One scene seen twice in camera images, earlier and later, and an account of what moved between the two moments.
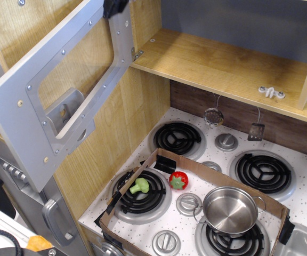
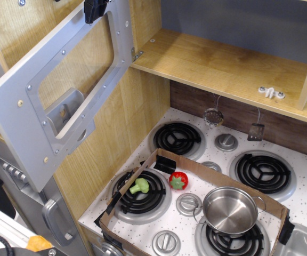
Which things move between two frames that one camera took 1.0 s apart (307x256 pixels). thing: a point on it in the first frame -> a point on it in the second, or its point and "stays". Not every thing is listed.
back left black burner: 177,138 stays
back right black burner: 263,174 stays
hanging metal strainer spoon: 214,116 stays
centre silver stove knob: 186,202 stays
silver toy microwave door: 14,107 -> 82,126
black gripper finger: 113,7 -> 94,9
